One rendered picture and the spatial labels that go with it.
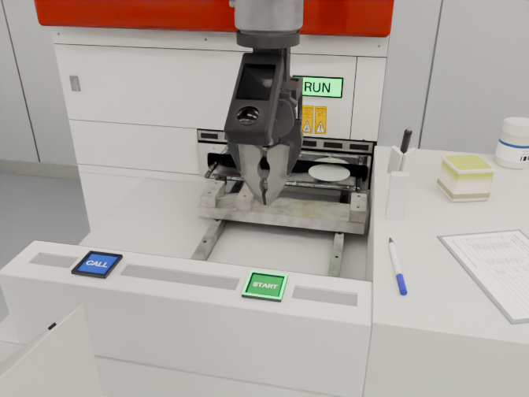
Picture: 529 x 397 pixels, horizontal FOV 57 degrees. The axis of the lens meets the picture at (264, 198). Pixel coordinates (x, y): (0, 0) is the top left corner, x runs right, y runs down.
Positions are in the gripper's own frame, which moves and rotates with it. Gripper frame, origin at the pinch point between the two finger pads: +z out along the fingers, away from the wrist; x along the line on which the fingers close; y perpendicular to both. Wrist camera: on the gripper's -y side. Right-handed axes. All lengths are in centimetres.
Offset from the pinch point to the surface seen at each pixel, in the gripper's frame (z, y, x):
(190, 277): 15.2, 1.3, 11.5
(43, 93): 53, 207, 182
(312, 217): 22.8, 35.7, -2.9
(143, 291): 14.7, -3.5, 16.7
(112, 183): 32, 58, 56
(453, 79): 33, 207, -55
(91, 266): 14.3, -0.2, 26.5
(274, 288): 14.3, 0.2, -1.3
